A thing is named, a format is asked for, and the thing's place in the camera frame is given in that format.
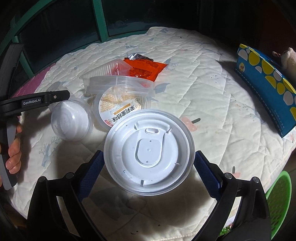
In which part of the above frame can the beige plush toy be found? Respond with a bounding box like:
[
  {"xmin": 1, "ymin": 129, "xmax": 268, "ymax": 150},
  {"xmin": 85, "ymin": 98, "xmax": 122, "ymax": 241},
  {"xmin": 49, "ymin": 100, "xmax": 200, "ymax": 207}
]
[{"xmin": 273, "ymin": 47, "xmax": 296, "ymax": 79}]

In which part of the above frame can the blue yellow dotted shoe box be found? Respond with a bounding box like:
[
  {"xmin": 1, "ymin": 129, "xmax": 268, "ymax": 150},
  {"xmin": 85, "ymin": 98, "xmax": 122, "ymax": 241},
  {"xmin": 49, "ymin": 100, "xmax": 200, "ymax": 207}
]
[{"xmin": 235, "ymin": 44, "xmax": 295, "ymax": 137}]

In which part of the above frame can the orange snack wrapper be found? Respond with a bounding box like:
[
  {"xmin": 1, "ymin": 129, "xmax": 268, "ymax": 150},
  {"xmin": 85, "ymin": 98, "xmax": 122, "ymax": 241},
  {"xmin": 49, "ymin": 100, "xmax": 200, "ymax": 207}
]
[{"xmin": 124, "ymin": 54, "xmax": 167, "ymax": 82}]

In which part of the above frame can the clear rectangular plastic tray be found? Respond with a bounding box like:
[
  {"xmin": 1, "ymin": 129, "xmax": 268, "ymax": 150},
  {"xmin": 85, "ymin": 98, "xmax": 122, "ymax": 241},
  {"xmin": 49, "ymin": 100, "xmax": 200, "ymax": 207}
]
[{"xmin": 79, "ymin": 59, "xmax": 156, "ymax": 98}]

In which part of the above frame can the white quilted mattress pad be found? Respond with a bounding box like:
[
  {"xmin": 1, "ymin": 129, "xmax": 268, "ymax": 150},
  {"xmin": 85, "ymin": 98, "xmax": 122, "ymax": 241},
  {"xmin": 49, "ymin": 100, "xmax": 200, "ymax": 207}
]
[{"xmin": 11, "ymin": 26, "xmax": 296, "ymax": 241}]

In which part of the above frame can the green mesh trash basket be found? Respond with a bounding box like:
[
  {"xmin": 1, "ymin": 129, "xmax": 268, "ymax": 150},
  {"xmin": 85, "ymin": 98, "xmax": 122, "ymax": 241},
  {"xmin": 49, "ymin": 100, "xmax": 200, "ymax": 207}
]
[{"xmin": 265, "ymin": 171, "xmax": 292, "ymax": 238}]

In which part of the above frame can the person's left hand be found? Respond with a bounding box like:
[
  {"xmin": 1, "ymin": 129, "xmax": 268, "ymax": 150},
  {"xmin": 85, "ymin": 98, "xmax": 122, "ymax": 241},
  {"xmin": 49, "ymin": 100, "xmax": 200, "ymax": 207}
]
[{"xmin": 6, "ymin": 123, "xmax": 23, "ymax": 175}]

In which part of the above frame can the round labelled plastic container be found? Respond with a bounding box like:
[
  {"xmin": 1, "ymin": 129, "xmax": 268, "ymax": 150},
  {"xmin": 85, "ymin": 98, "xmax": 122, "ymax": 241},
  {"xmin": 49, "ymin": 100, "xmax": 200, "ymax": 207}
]
[{"xmin": 92, "ymin": 84, "xmax": 151, "ymax": 131}]

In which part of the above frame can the white dome plastic cup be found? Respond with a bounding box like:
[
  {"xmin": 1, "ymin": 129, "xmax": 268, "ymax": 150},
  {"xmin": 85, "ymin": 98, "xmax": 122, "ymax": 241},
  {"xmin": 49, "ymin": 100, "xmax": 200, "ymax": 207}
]
[{"xmin": 51, "ymin": 97, "xmax": 94, "ymax": 142}]

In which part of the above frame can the green window frame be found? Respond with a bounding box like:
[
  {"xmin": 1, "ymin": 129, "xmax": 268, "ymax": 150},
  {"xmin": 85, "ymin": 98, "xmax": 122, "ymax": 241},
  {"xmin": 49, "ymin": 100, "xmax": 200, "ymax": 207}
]
[{"xmin": 0, "ymin": 0, "xmax": 153, "ymax": 79}]

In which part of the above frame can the white round plastic lid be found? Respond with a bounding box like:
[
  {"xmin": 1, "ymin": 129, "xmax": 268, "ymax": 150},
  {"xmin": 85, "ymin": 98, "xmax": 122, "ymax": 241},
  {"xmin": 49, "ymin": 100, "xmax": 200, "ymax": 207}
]
[{"xmin": 103, "ymin": 109, "xmax": 195, "ymax": 196}]

